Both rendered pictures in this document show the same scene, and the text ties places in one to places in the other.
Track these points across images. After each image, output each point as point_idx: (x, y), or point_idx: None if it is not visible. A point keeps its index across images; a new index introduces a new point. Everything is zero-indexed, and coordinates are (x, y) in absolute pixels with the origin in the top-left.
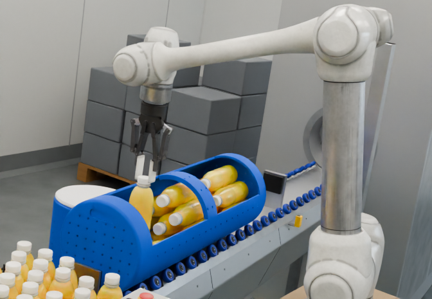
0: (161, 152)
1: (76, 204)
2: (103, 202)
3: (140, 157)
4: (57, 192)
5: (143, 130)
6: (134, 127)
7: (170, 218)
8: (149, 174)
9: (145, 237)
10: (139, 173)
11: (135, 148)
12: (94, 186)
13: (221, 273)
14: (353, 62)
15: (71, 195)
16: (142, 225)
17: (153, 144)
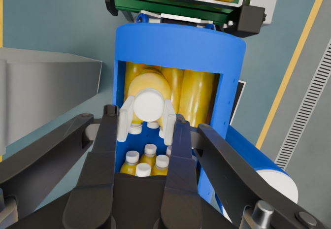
0: (75, 123)
1: (242, 41)
2: (196, 27)
3: (167, 119)
4: (296, 189)
5: (174, 169)
6: (253, 184)
7: (148, 168)
8: (129, 99)
9: (116, 45)
10: (164, 110)
11: (198, 140)
12: None
13: None
14: None
15: (281, 193)
16: (123, 48)
17: (107, 137)
